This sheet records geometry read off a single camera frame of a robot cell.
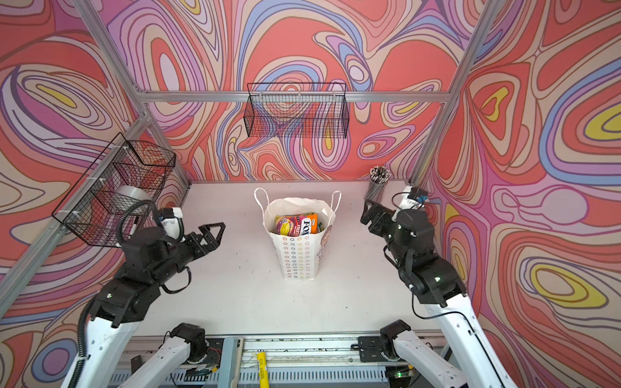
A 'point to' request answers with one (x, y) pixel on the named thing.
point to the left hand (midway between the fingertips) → (217, 230)
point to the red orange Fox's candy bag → (296, 225)
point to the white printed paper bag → (310, 246)
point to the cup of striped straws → (379, 175)
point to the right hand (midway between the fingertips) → (377, 213)
